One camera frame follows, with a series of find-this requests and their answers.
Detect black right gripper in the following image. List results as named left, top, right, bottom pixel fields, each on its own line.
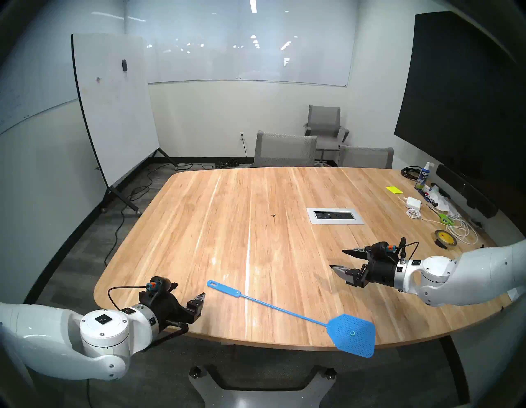
left=329, top=245, right=401, bottom=288

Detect black and yellow tape roll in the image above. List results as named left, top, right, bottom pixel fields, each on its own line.
left=432, top=229, right=457, bottom=250

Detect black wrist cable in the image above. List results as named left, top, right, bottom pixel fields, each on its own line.
left=108, top=285, right=148, bottom=312
left=397, top=237, right=420, bottom=264

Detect grey mesh office chair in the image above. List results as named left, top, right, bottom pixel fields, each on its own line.
left=253, top=131, right=318, bottom=168
left=338, top=145, right=394, bottom=169

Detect large glass wall whiteboard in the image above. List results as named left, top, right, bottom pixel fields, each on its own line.
left=125, top=0, right=358, bottom=88

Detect glass wall board with handwriting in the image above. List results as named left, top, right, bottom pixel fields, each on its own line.
left=0, top=0, right=126, bottom=135

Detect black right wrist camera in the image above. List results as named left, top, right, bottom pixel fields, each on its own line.
left=371, top=242, right=398, bottom=259

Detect blue plastic fly swatter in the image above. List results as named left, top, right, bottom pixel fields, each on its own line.
left=207, top=280, right=376, bottom=358

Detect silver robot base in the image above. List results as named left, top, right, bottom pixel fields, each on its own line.
left=188, top=364, right=337, bottom=408

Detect clear bag of markers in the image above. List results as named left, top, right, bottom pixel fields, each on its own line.
left=421, top=184, right=461, bottom=216

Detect green handled scissors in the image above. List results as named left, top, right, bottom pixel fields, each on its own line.
left=425, top=204, right=455, bottom=226

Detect silver table power outlet box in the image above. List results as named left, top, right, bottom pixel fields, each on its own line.
left=307, top=208, right=365, bottom=225

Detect large black wall screen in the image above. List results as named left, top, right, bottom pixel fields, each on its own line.
left=394, top=11, right=526, bottom=239

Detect white charging cable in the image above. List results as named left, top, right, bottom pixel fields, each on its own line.
left=397, top=196, right=479, bottom=246

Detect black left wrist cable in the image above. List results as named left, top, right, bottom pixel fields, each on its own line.
left=108, top=285, right=148, bottom=312

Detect mobile whiteboard on black stand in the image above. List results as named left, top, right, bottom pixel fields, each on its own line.
left=71, top=33, right=179, bottom=216

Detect grey office chair with armrests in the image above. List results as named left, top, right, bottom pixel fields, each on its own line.
left=303, top=105, right=350, bottom=165

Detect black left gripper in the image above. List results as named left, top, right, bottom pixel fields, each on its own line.
left=138, top=282, right=207, bottom=332

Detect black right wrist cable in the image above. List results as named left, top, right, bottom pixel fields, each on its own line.
left=397, top=237, right=420, bottom=264

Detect whiteboard cleaner spray bottle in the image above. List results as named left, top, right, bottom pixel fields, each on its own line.
left=414, top=162, right=434, bottom=190

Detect black video sound bar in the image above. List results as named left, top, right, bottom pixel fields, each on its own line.
left=436, top=164, right=498, bottom=219

